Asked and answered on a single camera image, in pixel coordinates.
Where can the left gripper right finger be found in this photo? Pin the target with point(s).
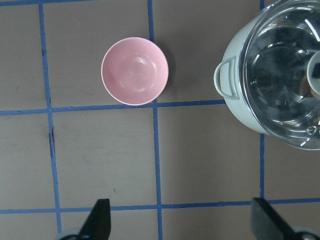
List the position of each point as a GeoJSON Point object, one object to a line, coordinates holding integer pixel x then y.
{"type": "Point", "coordinates": [267, 224]}

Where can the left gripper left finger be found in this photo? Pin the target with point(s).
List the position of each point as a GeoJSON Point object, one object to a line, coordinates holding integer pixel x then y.
{"type": "Point", "coordinates": [97, 226]}

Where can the glass pot lid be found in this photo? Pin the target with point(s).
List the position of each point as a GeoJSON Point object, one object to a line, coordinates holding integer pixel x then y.
{"type": "Point", "coordinates": [281, 48]}

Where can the brown egg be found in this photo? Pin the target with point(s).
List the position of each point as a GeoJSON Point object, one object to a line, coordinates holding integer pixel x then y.
{"type": "Point", "coordinates": [305, 90]}

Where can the pale green electric pot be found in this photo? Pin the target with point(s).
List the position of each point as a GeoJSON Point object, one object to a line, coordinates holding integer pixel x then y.
{"type": "Point", "coordinates": [227, 80]}

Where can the pink bowl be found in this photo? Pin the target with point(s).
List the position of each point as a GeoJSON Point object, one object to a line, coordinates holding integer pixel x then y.
{"type": "Point", "coordinates": [134, 71]}

